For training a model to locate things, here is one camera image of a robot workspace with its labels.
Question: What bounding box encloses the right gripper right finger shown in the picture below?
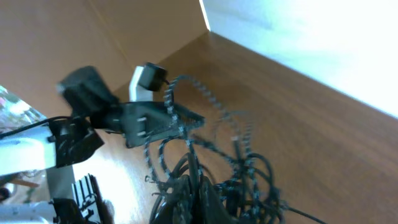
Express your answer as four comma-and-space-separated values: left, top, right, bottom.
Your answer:
199, 177, 237, 224

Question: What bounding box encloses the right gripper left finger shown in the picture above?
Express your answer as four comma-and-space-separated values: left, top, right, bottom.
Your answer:
150, 174, 193, 224

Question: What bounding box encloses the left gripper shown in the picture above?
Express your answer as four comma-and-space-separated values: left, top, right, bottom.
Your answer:
120, 101, 205, 148

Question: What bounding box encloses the braided black white cable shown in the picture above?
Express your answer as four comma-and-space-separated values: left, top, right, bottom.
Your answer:
142, 74, 280, 224

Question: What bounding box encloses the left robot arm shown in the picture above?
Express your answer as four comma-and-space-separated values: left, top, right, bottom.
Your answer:
1, 63, 204, 223

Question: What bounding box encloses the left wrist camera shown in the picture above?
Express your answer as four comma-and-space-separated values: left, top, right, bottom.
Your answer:
129, 62, 167, 102

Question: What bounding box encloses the left camera cable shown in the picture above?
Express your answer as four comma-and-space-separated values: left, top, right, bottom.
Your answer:
0, 115, 75, 139

